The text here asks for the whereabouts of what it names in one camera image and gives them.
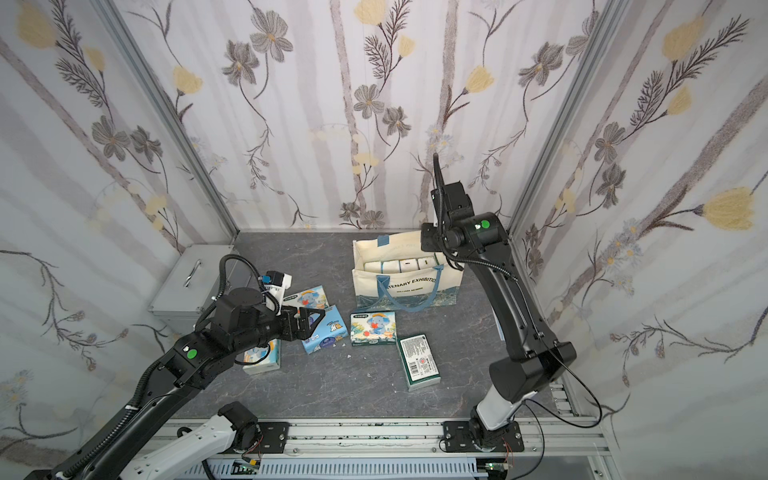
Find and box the grey metal box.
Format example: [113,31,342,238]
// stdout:
[148,244,238,334]

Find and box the elephant tissue pack front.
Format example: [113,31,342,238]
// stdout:
[418,257,435,269]

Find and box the purple tissue pack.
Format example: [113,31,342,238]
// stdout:
[399,259,420,272]

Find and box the elephant tissue pack far left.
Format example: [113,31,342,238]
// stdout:
[283,286,329,310]

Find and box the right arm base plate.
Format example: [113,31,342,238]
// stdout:
[442,419,525,453]

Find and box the cream canvas tote bag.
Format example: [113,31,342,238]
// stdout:
[352,230,463,313]

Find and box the white slotted cable duct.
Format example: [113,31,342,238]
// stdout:
[176,458,488,479]

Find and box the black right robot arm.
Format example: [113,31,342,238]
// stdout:
[421,154,577,447]

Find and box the aluminium mounting rail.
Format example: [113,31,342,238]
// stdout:
[135,416,611,466]

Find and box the elephant tissue pack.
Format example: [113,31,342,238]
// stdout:
[418,257,435,269]
[242,339,281,375]
[283,286,329,310]
[350,312,397,346]

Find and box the elephant tissue pack by bag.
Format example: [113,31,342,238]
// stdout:
[350,312,397,346]

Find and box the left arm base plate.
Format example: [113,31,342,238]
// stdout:
[227,422,290,454]

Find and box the blue tissue pack centre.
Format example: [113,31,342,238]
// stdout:
[302,306,348,354]

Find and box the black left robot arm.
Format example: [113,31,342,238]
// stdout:
[28,254,325,479]

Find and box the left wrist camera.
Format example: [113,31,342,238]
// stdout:
[261,271,292,303]

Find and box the elephant tissue pack left upright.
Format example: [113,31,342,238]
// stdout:
[242,339,281,375]

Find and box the white blue tissue pack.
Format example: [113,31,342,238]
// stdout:
[363,261,384,273]

